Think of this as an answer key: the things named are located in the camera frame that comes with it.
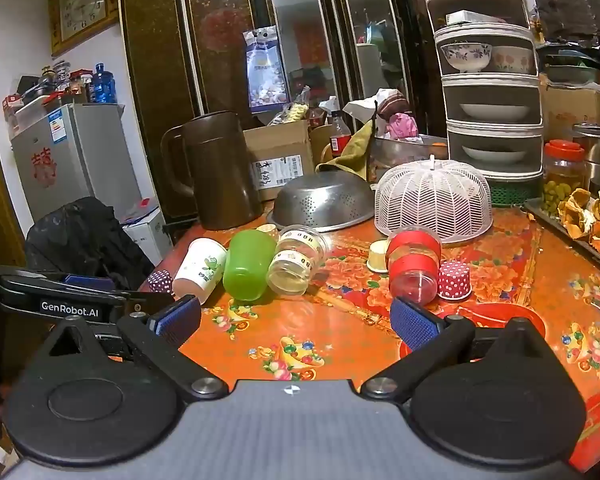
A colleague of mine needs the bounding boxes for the blue water bottle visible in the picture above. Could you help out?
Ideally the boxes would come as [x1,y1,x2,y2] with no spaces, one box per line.
[92,63,117,105]

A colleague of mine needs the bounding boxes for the black bag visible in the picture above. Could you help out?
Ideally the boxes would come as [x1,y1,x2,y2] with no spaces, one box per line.
[25,197,156,291]

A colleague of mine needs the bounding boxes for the clear labelled plastic cup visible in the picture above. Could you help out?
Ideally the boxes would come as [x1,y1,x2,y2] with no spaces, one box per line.
[277,225,331,267]
[266,251,315,296]

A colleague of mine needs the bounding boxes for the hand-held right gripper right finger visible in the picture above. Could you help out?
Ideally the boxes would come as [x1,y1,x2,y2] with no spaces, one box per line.
[360,296,566,401]

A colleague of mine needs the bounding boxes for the blue plastic bag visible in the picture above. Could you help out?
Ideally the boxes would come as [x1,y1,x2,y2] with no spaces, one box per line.
[243,26,291,113]

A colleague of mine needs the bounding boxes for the grey refrigerator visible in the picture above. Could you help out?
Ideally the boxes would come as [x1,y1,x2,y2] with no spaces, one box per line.
[11,103,143,223]

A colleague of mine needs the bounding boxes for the green plastic cup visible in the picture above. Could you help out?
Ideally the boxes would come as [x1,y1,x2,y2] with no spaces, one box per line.
[222,229,278,302]

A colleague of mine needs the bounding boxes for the dried orange peels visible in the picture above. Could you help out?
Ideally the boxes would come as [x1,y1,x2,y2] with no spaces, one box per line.
[557,187,600,256]

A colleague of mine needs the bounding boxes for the green plastic basket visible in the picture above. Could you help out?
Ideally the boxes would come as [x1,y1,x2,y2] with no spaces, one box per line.
[487,177,543,207]

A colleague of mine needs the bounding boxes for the brown plastic pitcher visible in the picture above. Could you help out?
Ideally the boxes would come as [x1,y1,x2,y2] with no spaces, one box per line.
[160,111,263,231]

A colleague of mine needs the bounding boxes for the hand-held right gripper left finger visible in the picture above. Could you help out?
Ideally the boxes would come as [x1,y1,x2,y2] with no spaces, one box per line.
[30,296,229,403]

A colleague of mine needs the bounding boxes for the green cloth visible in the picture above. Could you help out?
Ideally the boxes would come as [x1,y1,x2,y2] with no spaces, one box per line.
[316,120,376,181]

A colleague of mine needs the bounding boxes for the white plate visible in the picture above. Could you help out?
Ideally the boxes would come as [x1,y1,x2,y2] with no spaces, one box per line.
[461,145,528,163]
[459,103,531,122]

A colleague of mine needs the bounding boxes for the white box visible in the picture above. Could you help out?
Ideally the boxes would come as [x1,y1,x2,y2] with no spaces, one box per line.
[122,200,173,266]

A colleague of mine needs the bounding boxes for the large cardboard box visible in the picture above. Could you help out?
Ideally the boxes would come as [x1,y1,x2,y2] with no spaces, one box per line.
[540,75,600,143]

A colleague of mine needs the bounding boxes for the glass jar with red lid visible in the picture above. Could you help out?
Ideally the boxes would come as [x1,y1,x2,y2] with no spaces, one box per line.
[542,140,587,216]

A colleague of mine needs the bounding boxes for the metal basin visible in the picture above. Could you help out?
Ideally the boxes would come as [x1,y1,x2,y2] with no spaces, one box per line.
[367,134,451,183]

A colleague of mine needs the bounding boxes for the dark mirrored cabinet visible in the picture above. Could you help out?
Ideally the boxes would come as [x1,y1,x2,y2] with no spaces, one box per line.
[117,0,431,221]

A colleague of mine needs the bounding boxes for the steel colander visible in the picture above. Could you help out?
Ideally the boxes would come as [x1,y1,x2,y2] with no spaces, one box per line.
[266,171,376,233]

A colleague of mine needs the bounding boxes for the wall clock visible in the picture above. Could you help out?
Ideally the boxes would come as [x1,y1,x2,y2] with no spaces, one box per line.
[48,0,120,57]

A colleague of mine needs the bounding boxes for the snack bag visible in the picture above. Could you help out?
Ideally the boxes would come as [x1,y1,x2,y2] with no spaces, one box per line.
[267,87,312,128]

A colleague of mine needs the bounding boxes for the purple polka-dot paper cup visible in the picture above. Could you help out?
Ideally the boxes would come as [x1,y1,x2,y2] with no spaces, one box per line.
[147,270,176,295]

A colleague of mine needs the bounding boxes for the soda bottle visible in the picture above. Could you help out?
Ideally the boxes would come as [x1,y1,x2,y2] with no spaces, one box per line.
[328,110,353,158]

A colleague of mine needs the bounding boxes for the blue floral bowl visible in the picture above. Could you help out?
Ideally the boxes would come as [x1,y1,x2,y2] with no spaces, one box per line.
[440,42,493,73]

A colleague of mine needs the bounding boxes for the orange floral bowl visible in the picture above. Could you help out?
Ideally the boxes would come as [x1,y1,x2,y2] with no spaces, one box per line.
[490,46,536,75]

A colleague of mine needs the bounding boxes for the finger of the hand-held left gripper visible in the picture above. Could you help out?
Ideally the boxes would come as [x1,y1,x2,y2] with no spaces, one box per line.
[62,272,118,293]
[124,290,177,317]

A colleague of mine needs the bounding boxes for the cardboard box with label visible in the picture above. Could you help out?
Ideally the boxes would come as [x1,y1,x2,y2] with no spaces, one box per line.
[243,120,315,202]

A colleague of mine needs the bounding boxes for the white paper cup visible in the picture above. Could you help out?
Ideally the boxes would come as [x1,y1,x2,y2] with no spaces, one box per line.
[172,238,228,306]

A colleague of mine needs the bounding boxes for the dark tray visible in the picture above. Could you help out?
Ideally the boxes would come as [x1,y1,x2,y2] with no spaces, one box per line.
[524,197,600,276]

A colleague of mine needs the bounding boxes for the steel kettle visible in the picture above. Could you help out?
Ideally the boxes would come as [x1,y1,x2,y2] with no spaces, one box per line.
[572,122,600,181]

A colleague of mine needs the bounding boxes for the red polka-dot paper cup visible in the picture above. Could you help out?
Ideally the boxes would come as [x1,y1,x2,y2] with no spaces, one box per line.
[438,261,473,301]

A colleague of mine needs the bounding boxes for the white tissue paper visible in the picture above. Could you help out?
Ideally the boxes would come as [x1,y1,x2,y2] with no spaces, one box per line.
[342,87,406,118]

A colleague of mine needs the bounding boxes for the white plastic food cover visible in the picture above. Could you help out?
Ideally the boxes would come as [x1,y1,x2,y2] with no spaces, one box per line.
[374,156,494,245]

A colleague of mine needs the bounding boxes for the pink cloth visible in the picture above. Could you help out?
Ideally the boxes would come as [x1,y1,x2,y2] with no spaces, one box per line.
[385,112,420,141]

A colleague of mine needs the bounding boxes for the grey tiered dish rack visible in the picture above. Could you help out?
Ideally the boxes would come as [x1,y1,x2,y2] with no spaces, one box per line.
[425,0,546,183]

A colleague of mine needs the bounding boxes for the clear cup with red sleeve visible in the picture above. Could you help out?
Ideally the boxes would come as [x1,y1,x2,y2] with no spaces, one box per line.
[386,230,442,306]

